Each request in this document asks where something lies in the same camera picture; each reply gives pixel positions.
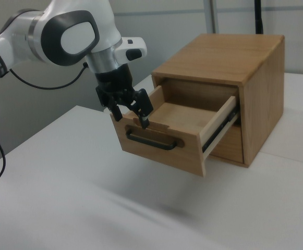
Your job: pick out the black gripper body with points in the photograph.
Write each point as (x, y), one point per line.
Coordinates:
(114, 82)

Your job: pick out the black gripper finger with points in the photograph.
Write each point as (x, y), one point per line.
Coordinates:
(115, 109)
(143, 104)

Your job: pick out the wooden drawer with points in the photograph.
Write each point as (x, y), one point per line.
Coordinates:
(229, 145)
(164, 153)

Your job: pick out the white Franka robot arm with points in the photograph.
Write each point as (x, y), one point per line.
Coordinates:
(75, 39)

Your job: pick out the black metal drawer slide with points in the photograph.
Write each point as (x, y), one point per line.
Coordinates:
(219, 129)

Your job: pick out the closed wooden drawer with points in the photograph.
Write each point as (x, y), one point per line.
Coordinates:
(229, 145)

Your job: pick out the wooden cabinet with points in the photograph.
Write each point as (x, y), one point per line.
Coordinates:
(260, 104)

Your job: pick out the black pole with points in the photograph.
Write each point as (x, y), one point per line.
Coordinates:
(258, 15)

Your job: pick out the grey partition post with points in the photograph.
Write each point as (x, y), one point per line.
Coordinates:
(213, 15)

